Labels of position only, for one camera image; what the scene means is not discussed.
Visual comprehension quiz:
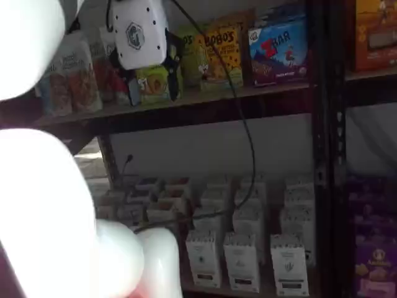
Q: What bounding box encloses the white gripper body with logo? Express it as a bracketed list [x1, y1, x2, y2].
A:
[110, 0, 171, 71]

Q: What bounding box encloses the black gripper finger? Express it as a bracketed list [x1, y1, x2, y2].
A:
[163, 29, 186, 102]
[108, 48, 141, 107]

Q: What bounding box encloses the white tea box green strip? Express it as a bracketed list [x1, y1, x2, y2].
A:
[270, 233, 310, 296]
[285, 176, 314, 190]
[283, 187, 315, 209]
[280, 206, 316, 268]

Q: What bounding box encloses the green Bobo's apple pie box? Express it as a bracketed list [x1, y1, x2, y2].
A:
[135, 64, 184, 106]

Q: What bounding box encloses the yellow Bobo's peanut butter box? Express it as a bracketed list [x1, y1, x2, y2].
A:
[197, 24, 244, 91]

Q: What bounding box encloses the orange Bobo's box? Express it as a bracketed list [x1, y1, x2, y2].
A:
[216, 8, 257, 86]

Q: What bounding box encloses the tea box dark top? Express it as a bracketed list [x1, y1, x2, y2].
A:
[135, 178, 163, 201]

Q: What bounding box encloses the tea box red top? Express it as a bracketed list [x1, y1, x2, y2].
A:
[166, 176, 190, 201]

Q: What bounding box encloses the blue Z Bar box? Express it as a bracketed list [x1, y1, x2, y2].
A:
[256, 3, 308, 29]
[247, 17, 310, 88]

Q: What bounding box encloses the black metal shelf rack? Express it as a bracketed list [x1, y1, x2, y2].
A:
[29, 0, 330, 298]
[328, 0, 397, 298]

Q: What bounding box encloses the white tea box yellow strip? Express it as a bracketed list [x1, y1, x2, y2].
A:
[200, 187, 231, 209]
[185, 229, 223, 289]
[192, 206, 227, 233]
[206, 176, 233, 191]

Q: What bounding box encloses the tea box brown top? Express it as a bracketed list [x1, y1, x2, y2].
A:
[146, 200, 187, 232]

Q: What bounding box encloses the white tea box pink strip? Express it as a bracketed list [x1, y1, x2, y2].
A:
[234, 188, 267, 210]
[223, 231, 261, 293]
[240, 179, 267, 192]
[232, 207, 268, 264]

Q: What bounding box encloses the orange snack box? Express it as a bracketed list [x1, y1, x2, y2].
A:
[353, 0, 397, 73]

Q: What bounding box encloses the purple Annie's box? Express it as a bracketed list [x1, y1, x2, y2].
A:
[353, 214, 397, 248]
[353, 242, 397, 298]
[347, 174, 390, 218]

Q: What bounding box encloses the Purely Elizabeth bag red label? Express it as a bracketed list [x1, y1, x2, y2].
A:
[98, 27, 132, 105]

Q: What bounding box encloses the Purely Elizabeth bag orange label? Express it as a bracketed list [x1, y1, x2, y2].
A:
[89, 35, 113, 102]
[58, 30, 104, 114]

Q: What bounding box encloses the Purely Elizabeth bag blue label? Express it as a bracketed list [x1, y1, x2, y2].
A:
[34, 57, 74, 118]

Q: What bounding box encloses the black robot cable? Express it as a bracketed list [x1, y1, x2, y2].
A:
[105, 0, 257, 234]

